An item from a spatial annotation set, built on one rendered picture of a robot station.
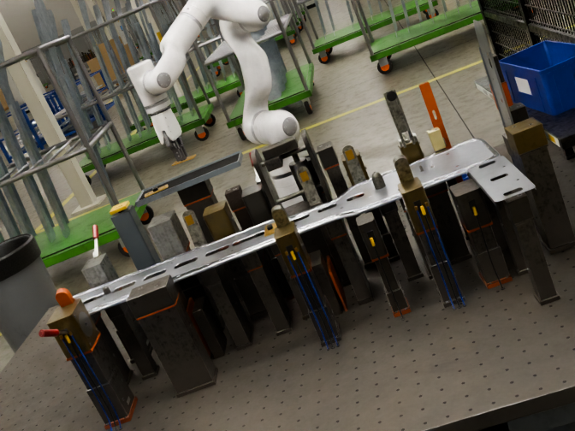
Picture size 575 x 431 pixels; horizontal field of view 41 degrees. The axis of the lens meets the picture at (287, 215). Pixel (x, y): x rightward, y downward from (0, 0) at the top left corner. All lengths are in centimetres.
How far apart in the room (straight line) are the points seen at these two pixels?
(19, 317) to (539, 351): 376
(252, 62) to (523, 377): 147
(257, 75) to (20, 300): 275
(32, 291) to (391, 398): 348
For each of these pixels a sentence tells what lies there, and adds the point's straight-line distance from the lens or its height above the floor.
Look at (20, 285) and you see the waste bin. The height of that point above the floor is 52.
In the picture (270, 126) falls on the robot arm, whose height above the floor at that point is 118.
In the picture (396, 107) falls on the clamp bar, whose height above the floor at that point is 116.
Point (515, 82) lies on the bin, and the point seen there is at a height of 110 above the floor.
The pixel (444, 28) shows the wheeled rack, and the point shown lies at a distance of 887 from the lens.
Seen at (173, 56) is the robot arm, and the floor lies 154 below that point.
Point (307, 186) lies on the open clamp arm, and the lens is 231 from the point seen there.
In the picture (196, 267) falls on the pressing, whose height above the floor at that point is 100.
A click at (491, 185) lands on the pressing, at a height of 100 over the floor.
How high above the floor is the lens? 169
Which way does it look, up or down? 18 degrees down
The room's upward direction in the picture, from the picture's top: 24 degrees counter-clockwise
